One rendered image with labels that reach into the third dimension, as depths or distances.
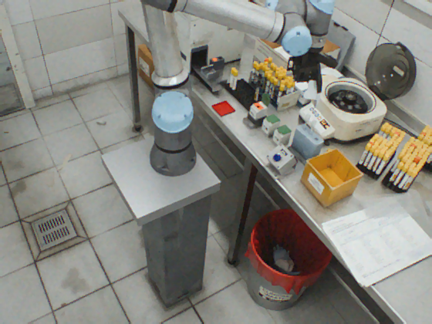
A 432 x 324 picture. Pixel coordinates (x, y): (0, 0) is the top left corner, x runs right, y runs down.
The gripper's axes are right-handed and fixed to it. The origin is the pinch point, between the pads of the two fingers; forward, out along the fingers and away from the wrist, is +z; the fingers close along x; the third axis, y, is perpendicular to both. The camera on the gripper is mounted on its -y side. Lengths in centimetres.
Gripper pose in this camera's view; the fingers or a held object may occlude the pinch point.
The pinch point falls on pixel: (305, 94)
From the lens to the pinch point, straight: 137.8
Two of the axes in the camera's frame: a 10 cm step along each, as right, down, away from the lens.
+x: 3.3, 6.9, -6.5
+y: -9.4, 2.2, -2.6
